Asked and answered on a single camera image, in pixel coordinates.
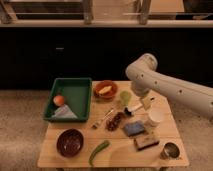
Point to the blue sponge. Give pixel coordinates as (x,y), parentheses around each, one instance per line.
(134,128)

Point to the orange bowl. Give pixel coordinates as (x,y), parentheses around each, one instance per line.
(110,94)

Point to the red apple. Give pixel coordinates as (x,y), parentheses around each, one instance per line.
(59,100)

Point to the green plastic tray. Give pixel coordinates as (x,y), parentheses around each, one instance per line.
(77,94)

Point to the metal cup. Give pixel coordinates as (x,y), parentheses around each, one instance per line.
(170,150)

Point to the white cup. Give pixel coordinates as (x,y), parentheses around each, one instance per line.
(155,117)

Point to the white handled brush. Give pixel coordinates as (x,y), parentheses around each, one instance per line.
(130,110)

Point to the yellow food in bowl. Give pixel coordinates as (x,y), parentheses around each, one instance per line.
(104,90)

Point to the dark purple bowl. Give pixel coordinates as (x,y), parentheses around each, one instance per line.
(70,143)

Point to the wooden table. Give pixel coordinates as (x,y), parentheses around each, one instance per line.
(121,153)

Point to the green chili pepper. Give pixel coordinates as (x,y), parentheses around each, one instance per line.
(98,149)

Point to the brown scrub sponge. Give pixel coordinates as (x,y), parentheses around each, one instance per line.
(143,142)

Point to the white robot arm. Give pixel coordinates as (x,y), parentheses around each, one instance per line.
(143,76)

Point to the silver fork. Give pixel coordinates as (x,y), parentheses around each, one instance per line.
(98,123)

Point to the grey folded cloth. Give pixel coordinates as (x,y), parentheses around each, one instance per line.
(64,111)

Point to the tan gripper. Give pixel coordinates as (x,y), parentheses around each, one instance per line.
(146,102)

